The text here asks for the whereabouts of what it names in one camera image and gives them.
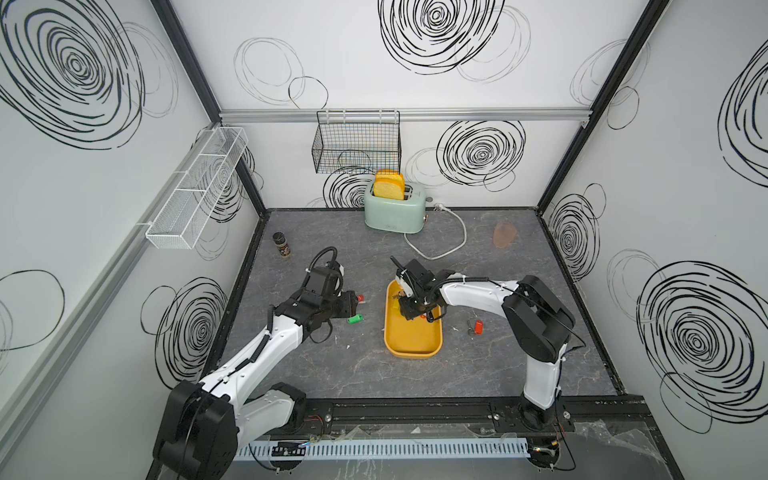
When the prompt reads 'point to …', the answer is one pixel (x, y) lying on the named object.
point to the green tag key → (356, 318)
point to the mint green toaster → (398, 216)
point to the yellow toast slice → (389, 184)
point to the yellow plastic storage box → (410, 338)
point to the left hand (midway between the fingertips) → (350, 300)
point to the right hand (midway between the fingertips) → (405, 310)
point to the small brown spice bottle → (280, 242)
